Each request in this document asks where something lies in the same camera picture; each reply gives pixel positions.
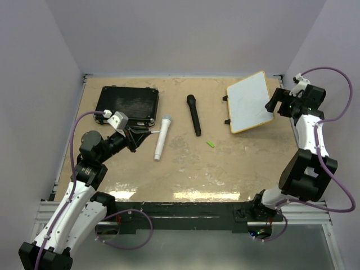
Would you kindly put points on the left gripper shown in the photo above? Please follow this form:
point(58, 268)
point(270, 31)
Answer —
point(134, 140)

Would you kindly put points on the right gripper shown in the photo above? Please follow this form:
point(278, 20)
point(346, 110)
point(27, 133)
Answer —
point(280, 95)

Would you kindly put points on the yellow framed whiteboard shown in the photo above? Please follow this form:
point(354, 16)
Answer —
point(246, 102)

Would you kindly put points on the green marker cap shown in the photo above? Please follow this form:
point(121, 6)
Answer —
point(210, 144)

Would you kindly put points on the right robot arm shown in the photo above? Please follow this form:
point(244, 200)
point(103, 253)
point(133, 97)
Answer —
point(304, 178)

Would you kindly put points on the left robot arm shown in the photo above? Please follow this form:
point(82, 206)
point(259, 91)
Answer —
point(83, 206)

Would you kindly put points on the black case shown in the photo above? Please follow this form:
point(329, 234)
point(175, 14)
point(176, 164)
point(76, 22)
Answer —
point(138, 104)

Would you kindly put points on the white microphone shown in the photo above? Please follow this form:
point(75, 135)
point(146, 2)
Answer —
point(165, 124)

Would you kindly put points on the black microphone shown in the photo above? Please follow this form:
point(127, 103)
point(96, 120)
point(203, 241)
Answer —
point(191, 101)

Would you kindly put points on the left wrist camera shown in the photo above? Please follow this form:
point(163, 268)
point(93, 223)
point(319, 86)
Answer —
point(118, 121)

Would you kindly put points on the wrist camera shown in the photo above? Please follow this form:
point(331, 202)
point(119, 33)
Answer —
point(118, 121)
point(300, 84)

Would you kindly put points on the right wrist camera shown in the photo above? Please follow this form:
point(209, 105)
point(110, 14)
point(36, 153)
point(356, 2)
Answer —
point(300, 84)

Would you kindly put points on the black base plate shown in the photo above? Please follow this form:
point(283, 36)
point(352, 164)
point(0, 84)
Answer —
point(181, 216)

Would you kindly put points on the aluminium table frame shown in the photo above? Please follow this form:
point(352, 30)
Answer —
point(295, 212)

